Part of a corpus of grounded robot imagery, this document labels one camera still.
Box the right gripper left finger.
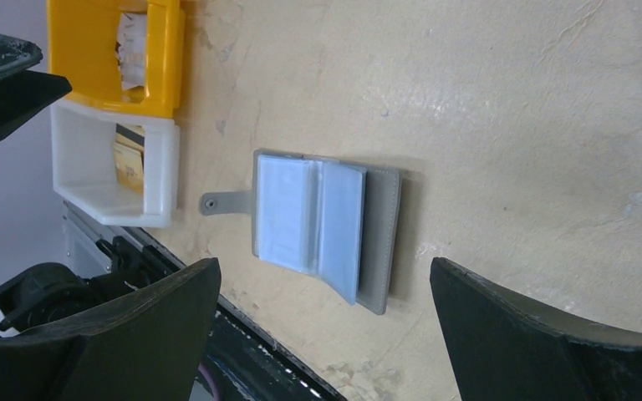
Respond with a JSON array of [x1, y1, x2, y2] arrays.
[[0, 258, 222, 400]]

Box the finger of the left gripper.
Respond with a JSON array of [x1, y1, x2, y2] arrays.
[[0, 34, 72, 142]]

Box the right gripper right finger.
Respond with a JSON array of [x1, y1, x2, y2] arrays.
[[430, 257, 642, 400]]

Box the grey card holder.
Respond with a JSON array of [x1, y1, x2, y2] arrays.
[[198, 149, 402, 315]]

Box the white cards in yellow bin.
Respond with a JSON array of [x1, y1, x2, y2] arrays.
[[115, 13, 147, 90]]

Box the gold card in bin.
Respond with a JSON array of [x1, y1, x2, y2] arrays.
[[112, 124, 145, 195]]

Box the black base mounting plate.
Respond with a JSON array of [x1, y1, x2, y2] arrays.
[[94, 236, 345, 400]]

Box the yellow plastic bin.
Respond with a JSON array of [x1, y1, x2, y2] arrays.
[[46, 0, 186, 119]]

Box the clear plastic bin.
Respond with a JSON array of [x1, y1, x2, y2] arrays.
[[50, 99, 181, 228]]

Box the aluminium extrusion rail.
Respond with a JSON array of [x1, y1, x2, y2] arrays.
[[61, 200, 117, 278]]

